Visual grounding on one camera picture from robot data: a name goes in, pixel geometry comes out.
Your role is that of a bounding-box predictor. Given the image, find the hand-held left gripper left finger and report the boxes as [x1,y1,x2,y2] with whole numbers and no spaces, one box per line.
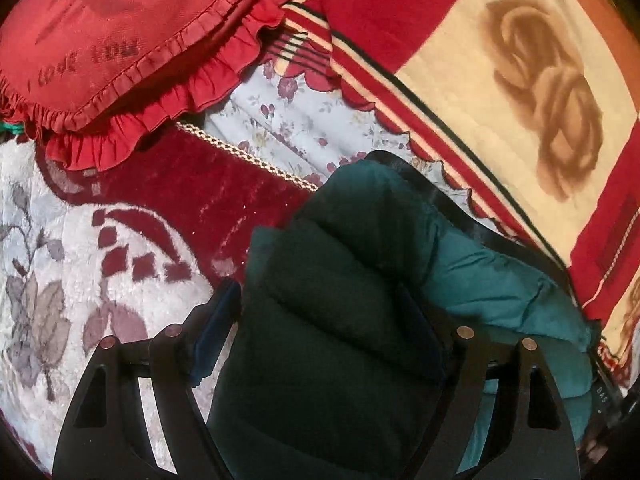
[52,280,242,480]

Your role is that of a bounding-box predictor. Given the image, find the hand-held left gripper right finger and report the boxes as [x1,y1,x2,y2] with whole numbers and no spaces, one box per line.
[400,310,583,480]

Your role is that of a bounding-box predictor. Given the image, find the dark green padded jacket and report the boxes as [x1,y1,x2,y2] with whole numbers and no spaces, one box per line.
[207,150,601,480]

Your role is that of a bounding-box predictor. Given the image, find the maroon and white floral bedspread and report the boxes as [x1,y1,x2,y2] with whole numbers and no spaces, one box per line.
[0,125,321,476]

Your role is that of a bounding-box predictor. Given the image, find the white small-flower bed sheet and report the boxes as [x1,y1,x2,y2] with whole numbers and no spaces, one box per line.
[205,60,506,233]

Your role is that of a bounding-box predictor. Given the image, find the red heart-shaped ruffled pillow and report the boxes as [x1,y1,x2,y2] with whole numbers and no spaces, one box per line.
[0,0,321,173]

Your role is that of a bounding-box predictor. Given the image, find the red and cream rose blanket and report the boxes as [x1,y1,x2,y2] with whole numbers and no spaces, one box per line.
[275,0,640,386]

